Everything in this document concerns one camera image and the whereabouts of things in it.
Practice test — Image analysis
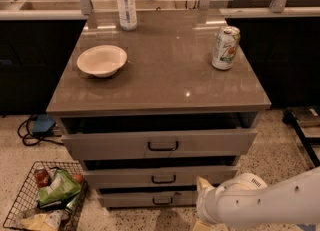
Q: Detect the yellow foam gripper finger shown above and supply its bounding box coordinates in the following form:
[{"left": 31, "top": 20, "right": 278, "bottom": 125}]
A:
[
  {"left": 190, "top": 220, "right": 211, "bottom": 231},
  {"left": 197, "top": 176, "right": 213, "bottom": 193}
]

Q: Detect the grey bottom drawer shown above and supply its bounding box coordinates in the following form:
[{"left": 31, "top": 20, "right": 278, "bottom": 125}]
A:
[{"left": 98, "top": 190, "right": 198, "bottom": 208}]

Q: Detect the grey drawer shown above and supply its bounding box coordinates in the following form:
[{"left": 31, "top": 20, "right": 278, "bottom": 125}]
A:
[
  {"left": 62, "top": 128, "right": 257, "bottom": 160},
  {"left": 84, "top": 166, "right": 237, "bottom": 189},
  {"left": 98, "top": 190, "right": 198, "bottom": 208}
]

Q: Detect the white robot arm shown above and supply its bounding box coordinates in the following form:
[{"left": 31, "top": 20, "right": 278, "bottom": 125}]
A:
[{"left": 196, "top": 167, "right": 320, "bottom": 228}]

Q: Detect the grey three-drawer cabinet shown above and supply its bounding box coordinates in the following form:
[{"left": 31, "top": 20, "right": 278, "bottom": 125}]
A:
[{"left": 47, "top": 10, "right": 270, "bottom": 196}]

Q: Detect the grey middle drawer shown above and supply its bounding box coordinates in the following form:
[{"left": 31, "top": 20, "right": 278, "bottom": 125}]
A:
[{"left": 84, "top": 166, "right": 237, "bottom": 189}]

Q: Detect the grey top drawer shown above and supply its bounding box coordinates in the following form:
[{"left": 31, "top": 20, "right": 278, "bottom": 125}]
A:
[{"left": 62, "top": 128, "right": 257, "bottom": 160}]

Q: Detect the red apple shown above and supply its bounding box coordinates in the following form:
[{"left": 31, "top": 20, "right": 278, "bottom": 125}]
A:
[{"left": 73, "top": 174, "right": 84, "bottom": 184}]

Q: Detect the green chip bag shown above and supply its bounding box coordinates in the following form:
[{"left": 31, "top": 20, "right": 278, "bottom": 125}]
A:
[{"left": 38, "top": 169, "right": 81, "bottom": 206}]

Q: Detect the white green soda can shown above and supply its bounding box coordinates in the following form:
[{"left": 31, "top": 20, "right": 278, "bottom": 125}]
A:
[{"left": 212, "top": 26, "right": 240, "bottom": 70}]

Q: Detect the yellow snack packet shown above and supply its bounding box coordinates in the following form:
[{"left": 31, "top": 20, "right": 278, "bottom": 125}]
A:
[{"left": 21, "top": 210, "right": 63, "bottom": 231}]

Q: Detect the white paper bowl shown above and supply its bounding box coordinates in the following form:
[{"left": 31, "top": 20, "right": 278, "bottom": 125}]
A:
[{"left": 77, "top": 45, "right": 127, "bottom": 78}]

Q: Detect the red soda can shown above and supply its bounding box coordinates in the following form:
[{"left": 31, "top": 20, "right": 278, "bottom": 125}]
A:
[{"left": 34, "top": 166, "right": 50, "bottom": 188}]

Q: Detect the blue foot pedal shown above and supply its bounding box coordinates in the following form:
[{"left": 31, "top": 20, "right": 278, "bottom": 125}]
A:
[{"left": 32, "top": 114, "right": 56, "bottom": 136}]

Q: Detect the clear plastic water bottle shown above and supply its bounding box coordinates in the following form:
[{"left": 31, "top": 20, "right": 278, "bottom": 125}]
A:
[{"left": 117, "top": 0, "right": 137, "bottom": 31}]

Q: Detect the black rolling cart frame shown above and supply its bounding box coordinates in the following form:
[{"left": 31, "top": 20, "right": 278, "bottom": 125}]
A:
[{"left": 283, "top": 105, "right": 320, "bottom": 167}]

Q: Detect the black wire basket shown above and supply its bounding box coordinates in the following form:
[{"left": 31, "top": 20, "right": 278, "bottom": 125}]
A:
[{"left": 3, "top": 161, "right": 88, "bottom": 231}]

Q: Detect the black floor cable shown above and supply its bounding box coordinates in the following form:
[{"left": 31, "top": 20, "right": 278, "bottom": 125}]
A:
[{"left": 17, "top": 114, "right": 64, "bottom": 147}]

